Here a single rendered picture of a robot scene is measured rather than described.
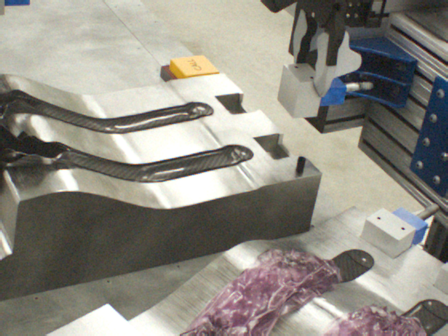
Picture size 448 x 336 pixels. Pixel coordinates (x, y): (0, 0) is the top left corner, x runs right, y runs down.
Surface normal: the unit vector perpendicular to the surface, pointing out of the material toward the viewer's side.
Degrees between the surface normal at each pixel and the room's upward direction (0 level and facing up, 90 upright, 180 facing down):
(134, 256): 90
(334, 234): 0
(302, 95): 90
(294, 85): 90
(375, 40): 0
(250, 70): 0
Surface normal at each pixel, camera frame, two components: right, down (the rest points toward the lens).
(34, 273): 0.46, 0.54
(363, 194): 0.13, -0.83
